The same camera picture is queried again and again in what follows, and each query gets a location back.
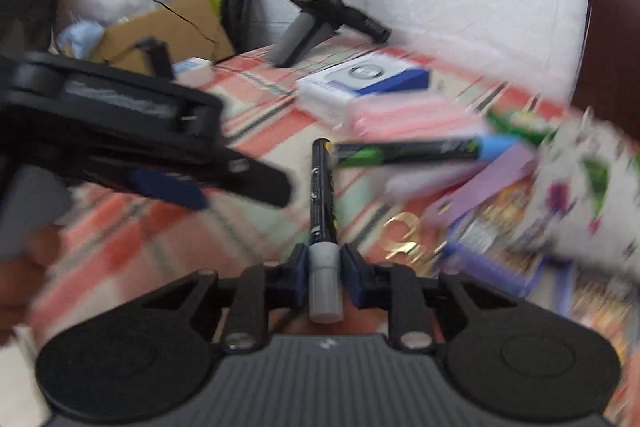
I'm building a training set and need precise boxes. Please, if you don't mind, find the black marker with blue cap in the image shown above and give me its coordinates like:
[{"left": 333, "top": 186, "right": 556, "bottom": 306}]
[{"left": 334, "top": 134, "right": 522, "bottom": 168}]

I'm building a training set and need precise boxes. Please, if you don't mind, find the green packet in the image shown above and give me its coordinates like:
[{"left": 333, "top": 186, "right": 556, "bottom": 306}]
[{"left": 486, "top": 108, "right": 558, "bottom": 145}]

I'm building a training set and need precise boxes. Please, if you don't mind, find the black stand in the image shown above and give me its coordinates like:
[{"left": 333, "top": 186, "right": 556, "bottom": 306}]
[{"left": 134, "top": 36, "right": 175, "bottom": 80}]

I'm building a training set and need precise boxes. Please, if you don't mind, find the gold ring-shaped object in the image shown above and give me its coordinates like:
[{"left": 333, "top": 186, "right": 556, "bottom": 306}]
[{"left": 379, "top": 213, "right": 436, "bottom": 265}]

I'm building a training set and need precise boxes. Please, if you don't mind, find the plaid blanket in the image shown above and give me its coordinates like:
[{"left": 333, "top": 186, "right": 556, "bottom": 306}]
[{"left": 27, "top": 32, "right": 640, "bottom": 423}]

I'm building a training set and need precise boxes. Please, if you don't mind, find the purple paper card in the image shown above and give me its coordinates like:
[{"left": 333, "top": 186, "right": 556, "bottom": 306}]
[{"left": 424, "top": 142, "right": 538, "bottom": 228}]

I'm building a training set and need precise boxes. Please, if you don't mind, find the black marker with grey cap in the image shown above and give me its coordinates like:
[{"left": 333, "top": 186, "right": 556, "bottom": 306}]
[{"left": 307, "top": 138, "right": 346, "bottom": 324}]

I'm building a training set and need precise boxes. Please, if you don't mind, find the dark brown headboard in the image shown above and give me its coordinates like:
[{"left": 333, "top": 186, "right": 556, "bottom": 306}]
[{"left": 569, "top": 0, "right": 640, "bottom": 148}]

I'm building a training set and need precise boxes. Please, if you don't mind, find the white and blue box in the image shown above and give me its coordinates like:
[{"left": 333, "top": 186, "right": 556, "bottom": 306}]
[{"left": 296, "top": 56, "right": 432, "bottom": 125}]

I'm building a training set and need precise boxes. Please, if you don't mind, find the printed white cloth pouch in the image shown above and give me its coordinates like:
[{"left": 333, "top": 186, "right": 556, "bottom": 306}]
[{"left": 507, "top": 107, "right": 640, "bottom": 280}]

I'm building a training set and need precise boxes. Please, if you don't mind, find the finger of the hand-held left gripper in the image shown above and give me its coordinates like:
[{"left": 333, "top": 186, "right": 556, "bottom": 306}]
[
  {"left": 90, "top": 167, "right": 210, "bottom": 211},
  {"left": 190, "top": 147, "right": 294, "bottom": 208}
]

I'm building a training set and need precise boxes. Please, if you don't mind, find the person's left hand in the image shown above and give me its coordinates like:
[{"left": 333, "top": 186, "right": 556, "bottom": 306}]
[{"left": 0, "top": 226, "right": 62, "bottom": 348}]

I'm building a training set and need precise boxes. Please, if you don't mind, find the colourful printed book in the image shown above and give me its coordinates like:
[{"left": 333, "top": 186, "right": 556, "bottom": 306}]
[{"left": 442, "top": 187, "right": 551, "bottom": 298}]

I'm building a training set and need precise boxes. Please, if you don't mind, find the light blue cloth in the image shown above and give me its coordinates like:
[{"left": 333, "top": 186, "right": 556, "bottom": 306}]
[{"left": 56, "top": 21, "right": 107, "bottom": 58}]

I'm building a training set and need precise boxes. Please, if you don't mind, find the pink packet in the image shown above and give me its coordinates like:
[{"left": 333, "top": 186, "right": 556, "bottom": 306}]
[{"left": 347, "top": 97, "right": 483, "bottom": 140}]

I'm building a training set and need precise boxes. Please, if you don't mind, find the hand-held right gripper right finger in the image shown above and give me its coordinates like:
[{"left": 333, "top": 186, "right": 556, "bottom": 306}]
[{"left": 341, "top": 243, "right": 518, "bottom": 353}]

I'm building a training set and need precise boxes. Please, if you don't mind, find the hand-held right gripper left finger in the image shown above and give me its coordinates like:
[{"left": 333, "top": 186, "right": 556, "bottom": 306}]
[{"left": 140, "top": 243, "right": 309, "bottom": 354}]

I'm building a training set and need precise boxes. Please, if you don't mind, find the small white box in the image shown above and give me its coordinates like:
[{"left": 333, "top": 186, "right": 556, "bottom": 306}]
[{"left": 171, "top": 57, "right": 214, "bottom": 86}]

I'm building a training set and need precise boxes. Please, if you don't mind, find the black bag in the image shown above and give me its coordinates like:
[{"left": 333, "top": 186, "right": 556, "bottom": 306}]
[{"left": 220, "top": 0, "right": 253, "bottom": 54}]

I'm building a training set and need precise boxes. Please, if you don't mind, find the brown cardboard box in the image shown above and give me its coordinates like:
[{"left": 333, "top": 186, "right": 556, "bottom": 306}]
[{"left": 92, "top": 0, "right": 237, "bottom": 68}]

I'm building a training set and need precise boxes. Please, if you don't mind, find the spare black hand-held device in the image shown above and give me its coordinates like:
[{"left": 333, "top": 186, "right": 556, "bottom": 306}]
[{"left": 269, "top": 0, "right": 392, "bottom": 68}]

